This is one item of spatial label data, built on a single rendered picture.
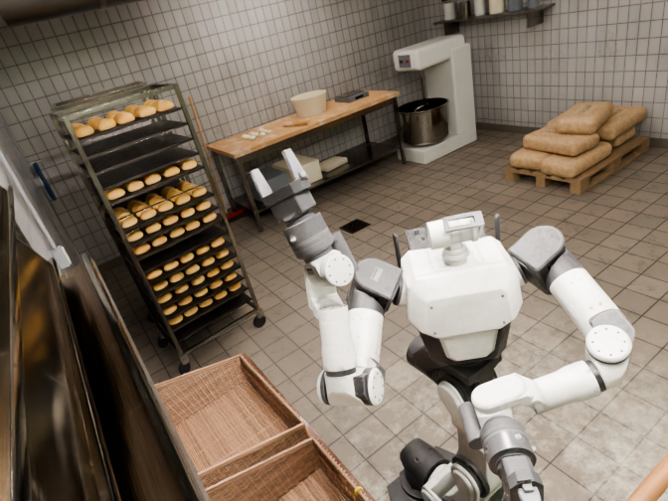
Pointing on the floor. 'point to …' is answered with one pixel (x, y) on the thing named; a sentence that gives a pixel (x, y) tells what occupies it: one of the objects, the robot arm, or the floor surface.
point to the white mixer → (437, 98)
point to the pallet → (589, 168)
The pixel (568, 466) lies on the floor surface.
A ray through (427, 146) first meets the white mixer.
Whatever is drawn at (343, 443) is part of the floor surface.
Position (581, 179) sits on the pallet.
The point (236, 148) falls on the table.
